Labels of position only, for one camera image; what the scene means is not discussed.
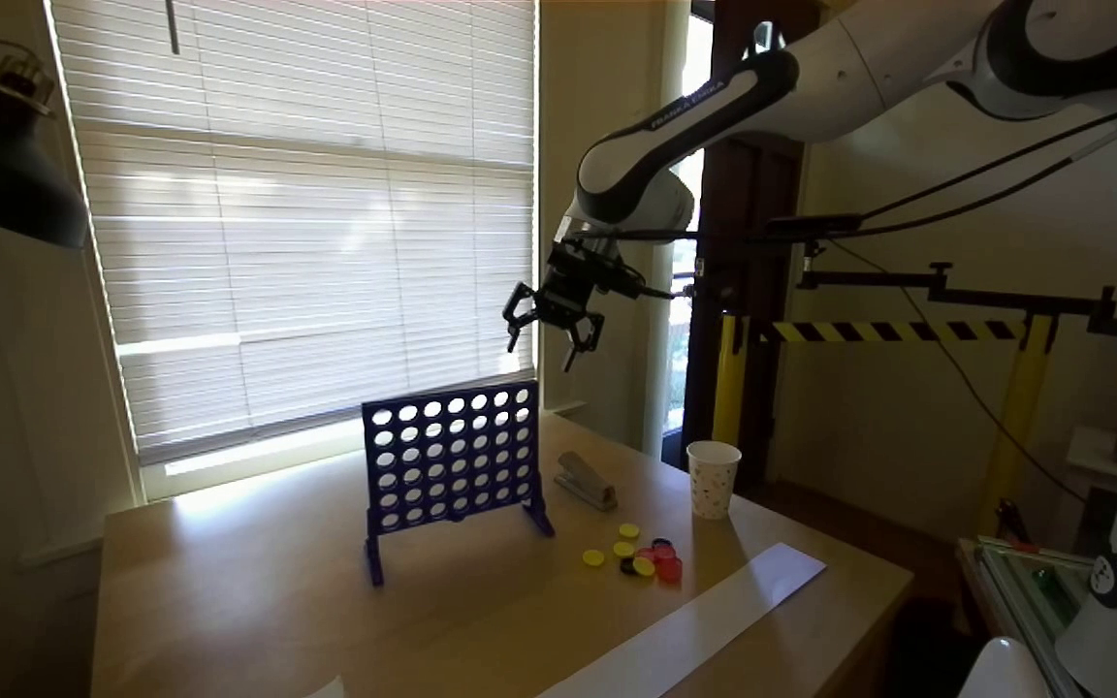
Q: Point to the red game disc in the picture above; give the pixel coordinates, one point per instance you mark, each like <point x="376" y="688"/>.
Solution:
<point x="667" y="573"/>
<point x="662" y="548"/>

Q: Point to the white window blinds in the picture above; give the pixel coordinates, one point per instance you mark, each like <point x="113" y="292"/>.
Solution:
<point x="300" y="202"/>

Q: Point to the black game disc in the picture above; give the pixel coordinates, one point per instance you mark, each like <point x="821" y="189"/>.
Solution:
<point x="624" y="569"/>

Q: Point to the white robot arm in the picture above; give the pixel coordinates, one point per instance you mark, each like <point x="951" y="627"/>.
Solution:
<point x="1011" y="59"/>

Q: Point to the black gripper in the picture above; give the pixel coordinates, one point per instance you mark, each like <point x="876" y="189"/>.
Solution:
<point x="574" y="273"/>

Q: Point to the long white paper strip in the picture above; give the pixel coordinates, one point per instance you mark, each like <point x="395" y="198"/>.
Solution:
<point x="675" y="646"/>

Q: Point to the yellow black striped barrier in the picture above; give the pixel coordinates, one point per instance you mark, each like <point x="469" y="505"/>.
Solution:
<point x="901" y="419"/>

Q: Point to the dark wooden door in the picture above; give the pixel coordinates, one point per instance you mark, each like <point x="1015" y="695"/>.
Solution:
<point x="741" y="286"/>

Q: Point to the white paper cup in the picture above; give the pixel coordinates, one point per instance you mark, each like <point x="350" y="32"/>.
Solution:
<point x="712" y="480"/>

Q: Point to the blue connect four grid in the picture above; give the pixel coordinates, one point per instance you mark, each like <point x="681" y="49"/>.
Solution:
<point x="446" y="454"/>

